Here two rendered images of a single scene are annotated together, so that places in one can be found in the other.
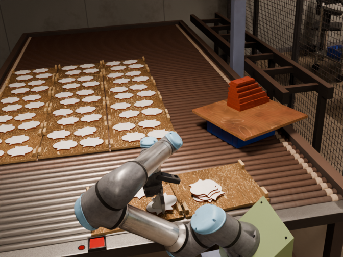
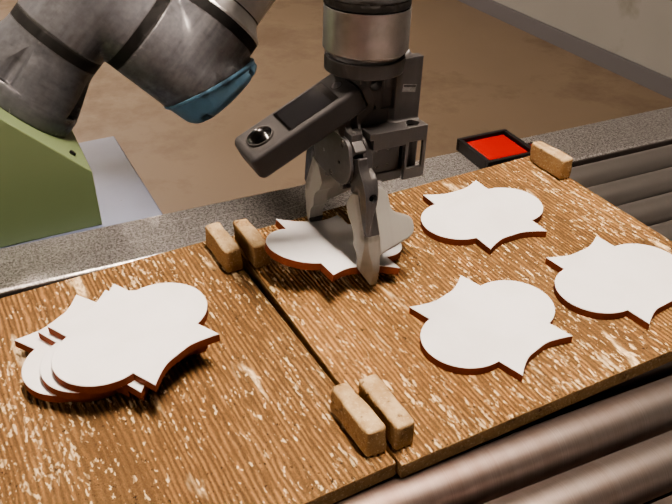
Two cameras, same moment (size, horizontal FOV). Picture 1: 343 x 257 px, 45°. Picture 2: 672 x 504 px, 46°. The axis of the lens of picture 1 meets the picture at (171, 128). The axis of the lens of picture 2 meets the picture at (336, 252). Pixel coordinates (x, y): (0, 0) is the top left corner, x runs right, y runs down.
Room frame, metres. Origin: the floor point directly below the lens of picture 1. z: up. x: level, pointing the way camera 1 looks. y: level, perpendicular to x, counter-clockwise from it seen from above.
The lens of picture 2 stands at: (2.19, -0.10, 1.39)
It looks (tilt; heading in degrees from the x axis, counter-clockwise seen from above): 34 degrees down; 165
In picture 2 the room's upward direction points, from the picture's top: straight up
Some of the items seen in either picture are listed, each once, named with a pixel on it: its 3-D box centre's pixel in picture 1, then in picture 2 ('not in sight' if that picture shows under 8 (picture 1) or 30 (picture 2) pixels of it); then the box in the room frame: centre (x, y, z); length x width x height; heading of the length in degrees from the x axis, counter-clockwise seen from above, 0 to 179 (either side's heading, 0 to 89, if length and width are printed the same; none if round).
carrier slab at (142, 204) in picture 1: (132, 203); (484, 275); (1.61, 0.20, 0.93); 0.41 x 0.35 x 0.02; 103
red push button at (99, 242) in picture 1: (97, 243); (496, 151); (1.35, 0.34, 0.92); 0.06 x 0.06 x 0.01; 9
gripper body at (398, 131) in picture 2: (152, 181); (368, 116); (1.55, 0.10, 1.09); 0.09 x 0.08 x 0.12; 103
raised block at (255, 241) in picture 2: (179, 208); (250, 241); (1.52, -0.02, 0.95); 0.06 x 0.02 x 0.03; 13
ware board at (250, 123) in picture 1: (248, 113); not in sight; (2.34, -0.48, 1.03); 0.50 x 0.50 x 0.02; 31
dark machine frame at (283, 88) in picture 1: (238, 86); not in sight; (4.17, -0.74, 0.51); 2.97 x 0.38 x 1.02; 9
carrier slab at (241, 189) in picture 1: (215, 188); (61, 416); (1.70, -0.20, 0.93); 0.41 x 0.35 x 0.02; 104
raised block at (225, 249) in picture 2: (185, 208); (223, 246); (1.52, -0.04, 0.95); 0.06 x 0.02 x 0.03; 14
